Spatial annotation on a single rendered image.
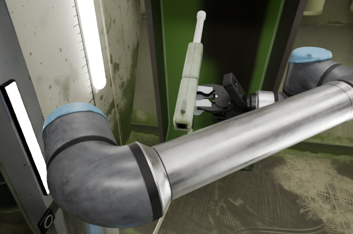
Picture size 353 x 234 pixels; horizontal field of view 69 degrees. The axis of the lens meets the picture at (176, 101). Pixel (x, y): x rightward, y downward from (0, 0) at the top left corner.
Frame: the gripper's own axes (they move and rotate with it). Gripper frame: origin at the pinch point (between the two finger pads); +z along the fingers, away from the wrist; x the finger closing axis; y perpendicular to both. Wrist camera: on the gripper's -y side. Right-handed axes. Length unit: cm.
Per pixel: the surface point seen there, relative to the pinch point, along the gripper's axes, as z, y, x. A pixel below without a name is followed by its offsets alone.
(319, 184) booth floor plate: -101, 158, 41
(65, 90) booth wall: 73, 46, 33
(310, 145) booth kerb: -101, 165, 80
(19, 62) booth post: 73, 12, 20
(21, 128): 71, 30, -1
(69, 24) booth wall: 73, 23, 60
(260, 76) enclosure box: -36, 61, 67
